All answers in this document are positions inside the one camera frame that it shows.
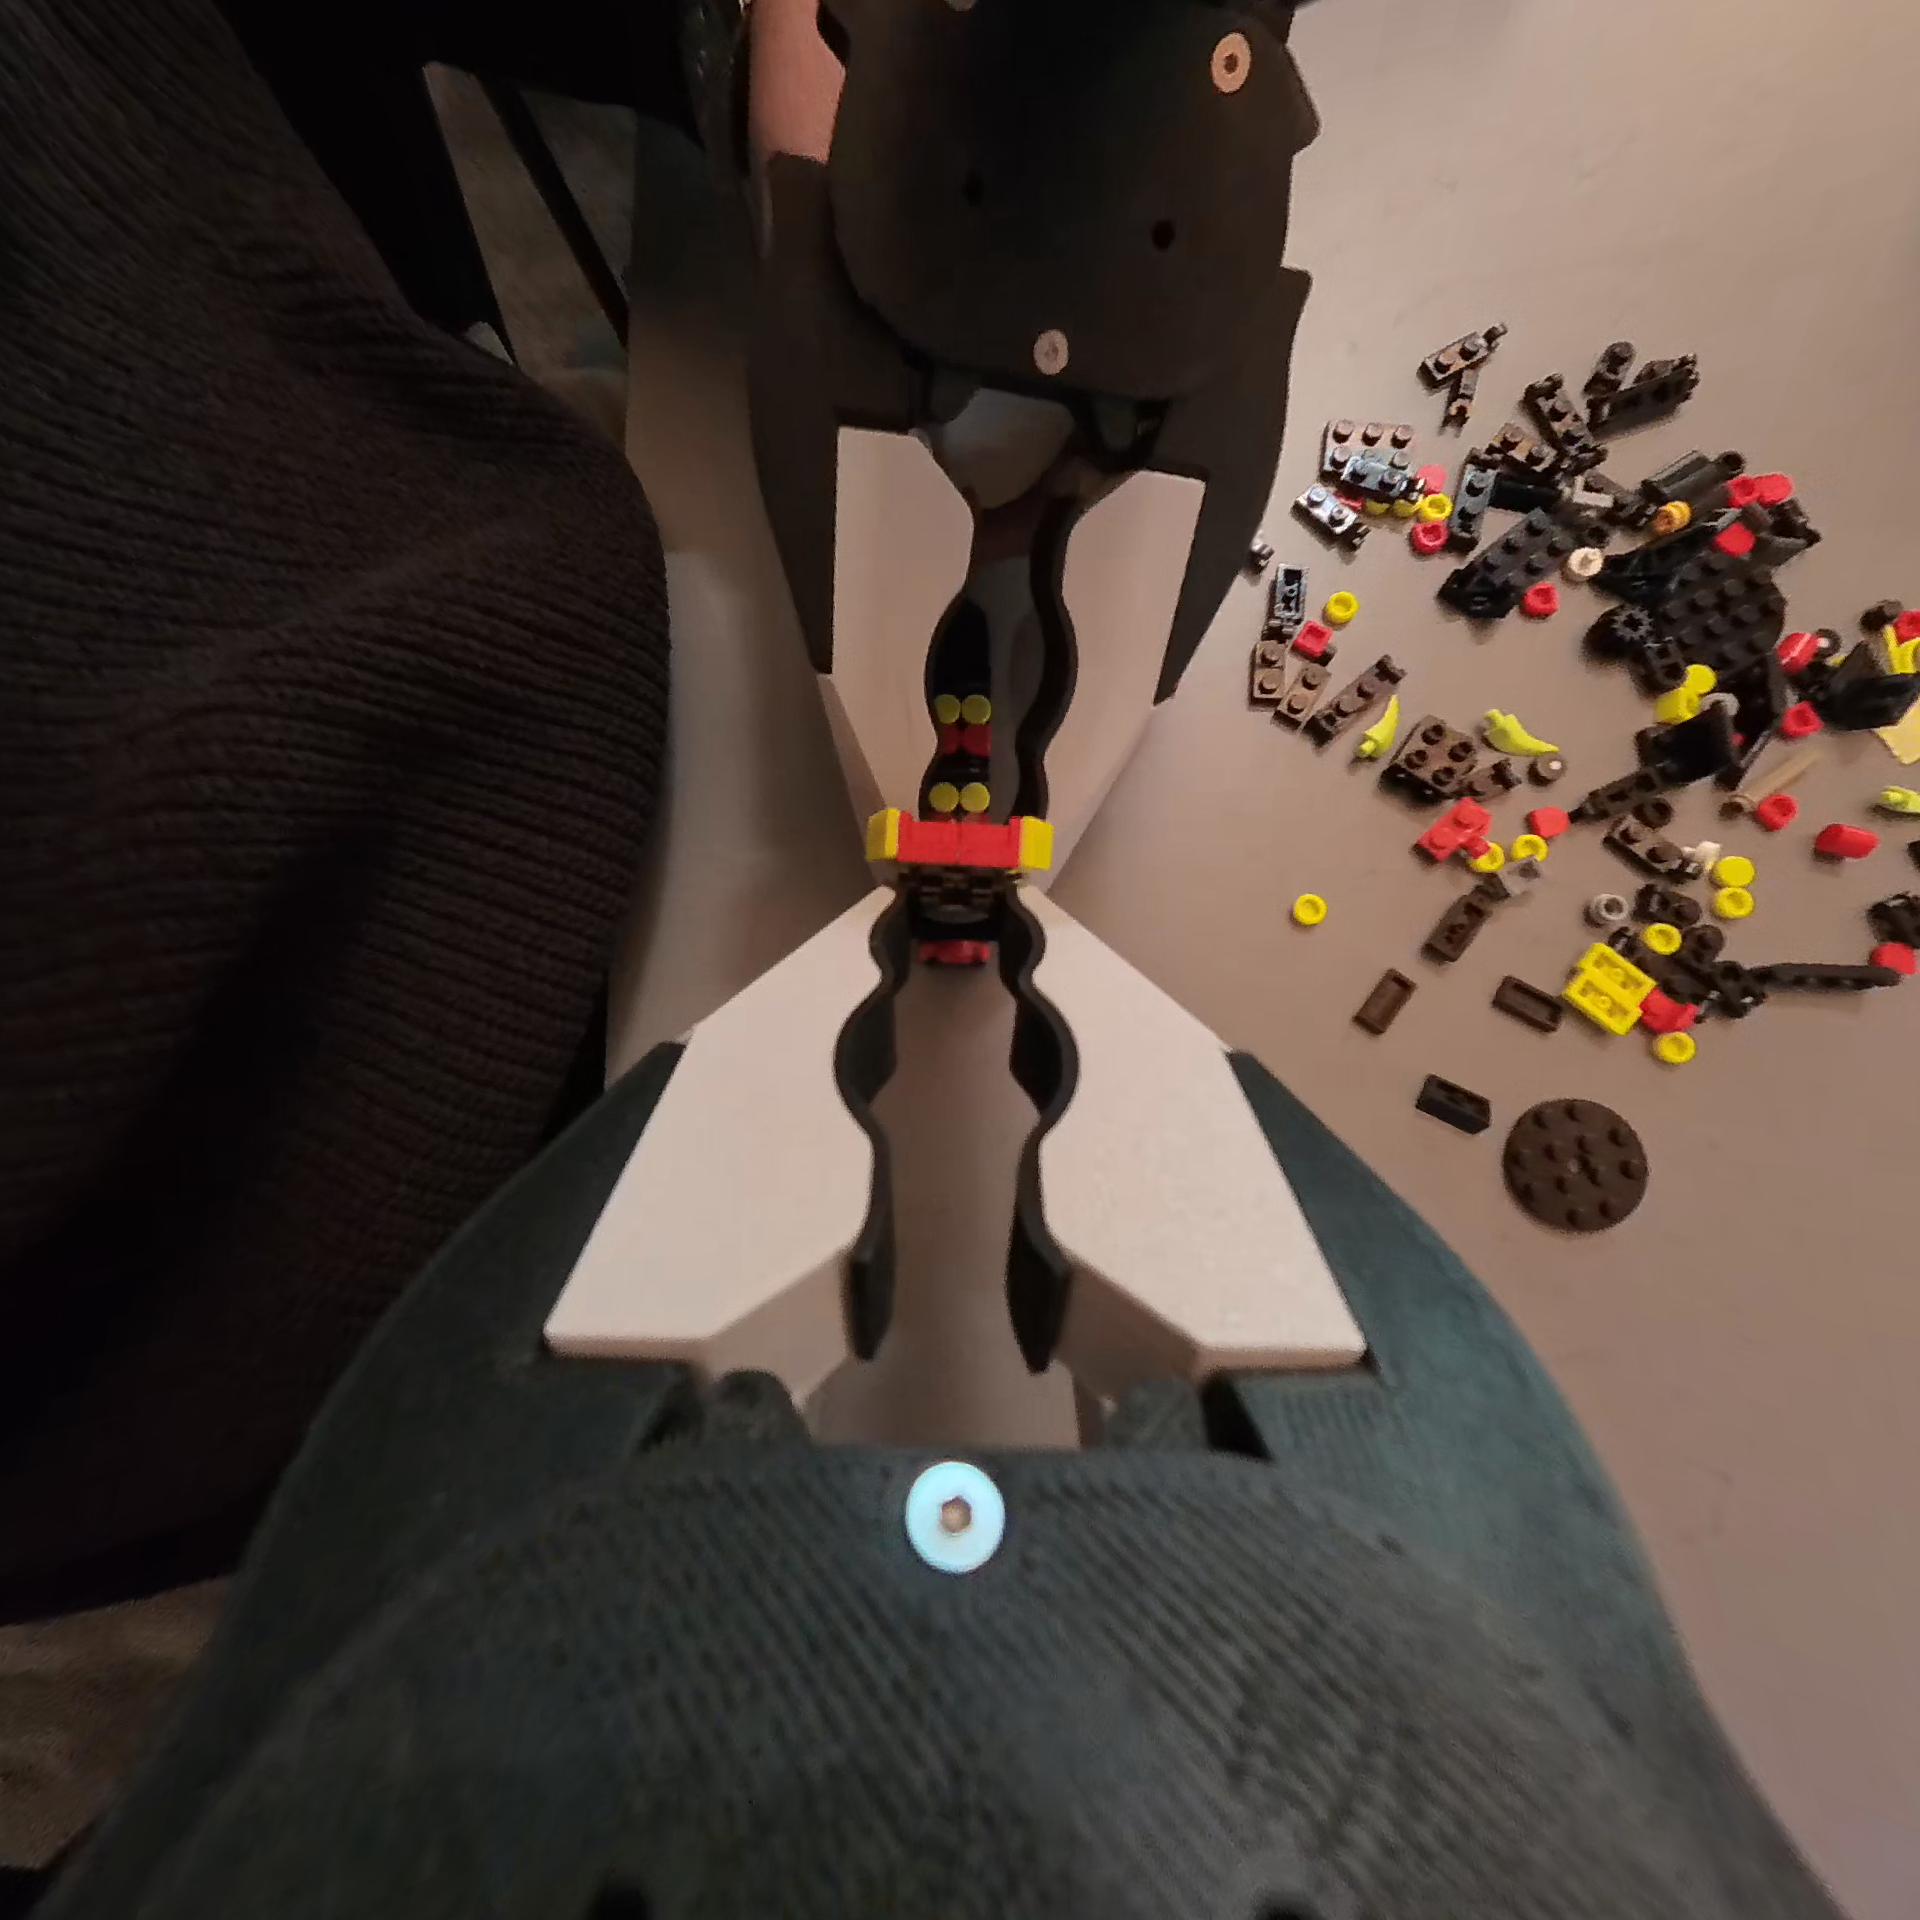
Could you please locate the round brown lego plate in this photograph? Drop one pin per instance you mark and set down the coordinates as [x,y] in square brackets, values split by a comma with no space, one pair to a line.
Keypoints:
[1575,1167]

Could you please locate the pile of loose lego pieces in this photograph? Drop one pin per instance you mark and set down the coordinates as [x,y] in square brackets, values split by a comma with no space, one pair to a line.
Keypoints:
[1636,601]

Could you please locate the black lego tile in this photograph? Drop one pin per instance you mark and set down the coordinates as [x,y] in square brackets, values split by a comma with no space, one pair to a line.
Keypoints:
[1528,1005]
[1454,1106]

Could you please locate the person's left hand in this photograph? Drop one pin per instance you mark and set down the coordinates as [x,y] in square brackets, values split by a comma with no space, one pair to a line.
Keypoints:
[797,76]

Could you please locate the yellow paper sheet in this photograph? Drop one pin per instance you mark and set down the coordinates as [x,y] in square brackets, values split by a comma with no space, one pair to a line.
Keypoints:
[1903,739]

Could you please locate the red yellow black lego assembly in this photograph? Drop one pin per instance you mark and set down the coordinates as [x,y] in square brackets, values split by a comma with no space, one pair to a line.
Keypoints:
[961,839]

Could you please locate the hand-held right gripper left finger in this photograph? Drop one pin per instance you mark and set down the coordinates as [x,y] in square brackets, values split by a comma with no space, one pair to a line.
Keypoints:
[721,1202]

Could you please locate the yellow lego plate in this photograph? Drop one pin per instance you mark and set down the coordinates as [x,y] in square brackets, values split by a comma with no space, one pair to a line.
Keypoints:
[1605,989]

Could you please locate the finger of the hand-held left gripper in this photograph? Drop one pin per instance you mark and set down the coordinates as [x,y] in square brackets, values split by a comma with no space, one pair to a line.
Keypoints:
[886,601]
[1133,601]

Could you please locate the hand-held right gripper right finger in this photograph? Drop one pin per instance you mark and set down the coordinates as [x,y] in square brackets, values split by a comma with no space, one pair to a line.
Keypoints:
[1184,1202]

